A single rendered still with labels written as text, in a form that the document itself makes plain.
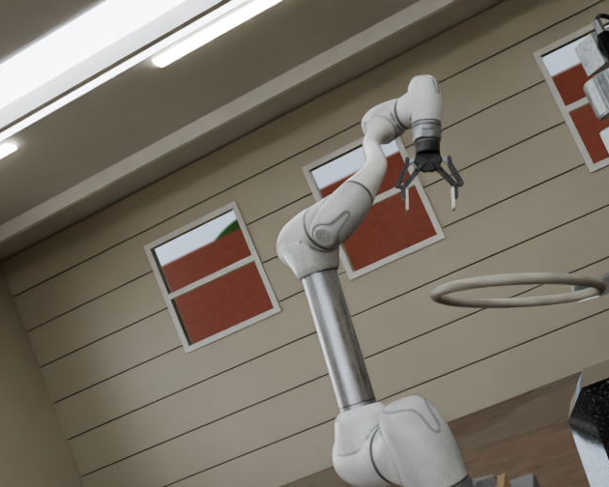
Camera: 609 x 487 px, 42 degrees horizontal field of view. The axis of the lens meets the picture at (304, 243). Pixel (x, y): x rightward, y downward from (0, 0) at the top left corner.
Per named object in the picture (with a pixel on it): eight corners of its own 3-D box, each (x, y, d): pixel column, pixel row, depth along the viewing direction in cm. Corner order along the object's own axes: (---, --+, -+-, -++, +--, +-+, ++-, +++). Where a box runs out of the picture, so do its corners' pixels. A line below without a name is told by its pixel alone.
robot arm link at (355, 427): (381, 494, 192) (332, 501, 209) (428, 475, 201) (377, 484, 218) (295, 203, 209) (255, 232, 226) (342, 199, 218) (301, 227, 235)
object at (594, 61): (588, 80, 349) (573, 50, 351) (627, 61, 344) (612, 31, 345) (589, 71, 330) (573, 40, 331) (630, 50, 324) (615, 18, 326)
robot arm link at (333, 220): (350, 171, 206) (322, 191, 217) (317, 212, 195) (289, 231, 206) (384, 206, 209) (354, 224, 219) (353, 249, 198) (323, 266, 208)
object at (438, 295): (553, 309, 254) (552, 300, 255) (643, 284, 207) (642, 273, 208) (408, 307, 245) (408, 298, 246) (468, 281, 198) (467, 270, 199)
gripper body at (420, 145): (414, 138, 235) (415, 168, 233) (442, 137, 234) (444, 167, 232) (412, 147, 242) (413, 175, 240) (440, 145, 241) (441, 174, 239)
